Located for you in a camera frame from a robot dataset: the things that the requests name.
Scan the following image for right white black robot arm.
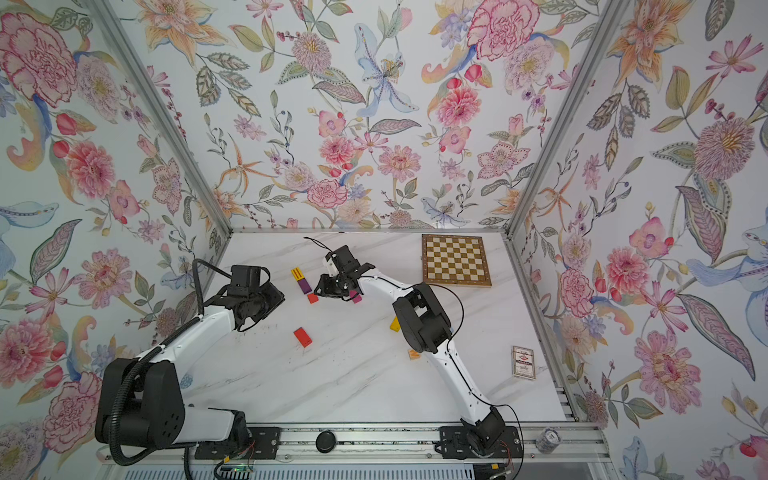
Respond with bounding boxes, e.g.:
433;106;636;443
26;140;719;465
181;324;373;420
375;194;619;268
314;242;524;459

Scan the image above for black round knob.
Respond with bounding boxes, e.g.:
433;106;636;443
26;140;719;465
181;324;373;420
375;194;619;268
315;430;337;454

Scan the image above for red rectangular block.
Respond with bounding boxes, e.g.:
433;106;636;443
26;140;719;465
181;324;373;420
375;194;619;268
293;327;313;348

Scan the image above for aluminium mounting rail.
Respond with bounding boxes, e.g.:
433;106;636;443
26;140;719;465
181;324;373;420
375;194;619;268
95;422;612;466

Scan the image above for purple rectangular block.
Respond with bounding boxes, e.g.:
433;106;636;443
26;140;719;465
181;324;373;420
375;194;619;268
297;278;313;295

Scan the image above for playing card box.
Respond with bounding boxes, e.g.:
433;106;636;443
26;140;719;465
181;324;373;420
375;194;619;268
512;346;537;381

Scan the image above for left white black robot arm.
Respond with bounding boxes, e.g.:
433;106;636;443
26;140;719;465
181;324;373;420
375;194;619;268
94;265;285;466

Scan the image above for clear tape roll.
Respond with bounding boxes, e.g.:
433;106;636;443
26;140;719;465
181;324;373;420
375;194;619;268
535;428;562;454

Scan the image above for wooden chessboard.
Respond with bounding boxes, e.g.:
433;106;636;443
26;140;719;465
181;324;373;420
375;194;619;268
421;234;492;287

